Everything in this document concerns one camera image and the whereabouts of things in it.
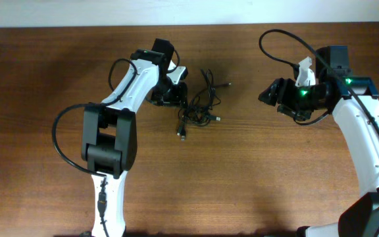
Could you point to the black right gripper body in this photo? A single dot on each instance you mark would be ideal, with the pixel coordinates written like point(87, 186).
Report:
point(299, 101)

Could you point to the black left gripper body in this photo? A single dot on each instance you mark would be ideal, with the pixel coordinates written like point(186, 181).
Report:
point(168, 99)

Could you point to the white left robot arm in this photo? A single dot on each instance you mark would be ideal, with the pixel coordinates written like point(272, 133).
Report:
point(109, 139)

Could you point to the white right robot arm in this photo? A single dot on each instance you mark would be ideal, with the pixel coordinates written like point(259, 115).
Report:
point(353, 102)

